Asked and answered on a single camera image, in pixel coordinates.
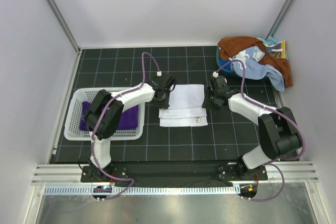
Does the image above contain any white towel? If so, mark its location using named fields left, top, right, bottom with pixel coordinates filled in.
left=159, top=84, right=208, bottom=127

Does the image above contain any purple towel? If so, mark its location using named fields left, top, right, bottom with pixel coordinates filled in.
left=79, top=101, right=139, bottom=132

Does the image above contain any white plastic mesh basket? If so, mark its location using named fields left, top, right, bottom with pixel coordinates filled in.
left=64, top=88, right=145, bottom=141

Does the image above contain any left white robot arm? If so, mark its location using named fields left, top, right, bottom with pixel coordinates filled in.
left=83, top=71, right=176, bottom=182

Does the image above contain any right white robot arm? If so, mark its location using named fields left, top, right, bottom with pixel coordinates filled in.
left=202, top=76, right=303, bottom=180

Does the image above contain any light blue towel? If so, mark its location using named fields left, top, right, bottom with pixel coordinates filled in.
left=229, top=37, right=285, bottom=92

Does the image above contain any black grid mat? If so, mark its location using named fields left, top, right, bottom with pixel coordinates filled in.
left=49, top=46, right=300, bottom=163

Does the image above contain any brown towel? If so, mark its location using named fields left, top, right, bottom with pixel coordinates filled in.
left=218, top=36, right=293, bottom=88

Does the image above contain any yellow patterned cloth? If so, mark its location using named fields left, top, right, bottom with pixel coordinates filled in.
left=271, top=40, right=288, bottom=60

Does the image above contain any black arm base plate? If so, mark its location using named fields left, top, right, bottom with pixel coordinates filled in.
left=80, top=161, right=268, bottom=183

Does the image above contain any white slotted cable duct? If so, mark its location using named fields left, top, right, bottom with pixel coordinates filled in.
left=44, top=184, right=240, bottom=197

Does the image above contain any aluminium front rail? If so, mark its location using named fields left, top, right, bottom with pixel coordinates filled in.
left=32, top=161, right=319, bottom=185

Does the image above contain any right aluminium corner post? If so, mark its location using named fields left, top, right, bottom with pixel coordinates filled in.
left=266, top=0, right=295, bottom=38

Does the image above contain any aluminium corner post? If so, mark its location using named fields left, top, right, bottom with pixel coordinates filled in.
left=266, top=0, right=295, bottom=38
left=45, top=0, right=80, bottom=53

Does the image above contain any left aluminium corner post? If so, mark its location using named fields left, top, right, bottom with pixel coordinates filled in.
left=45, top=0, right=80, bottom=53

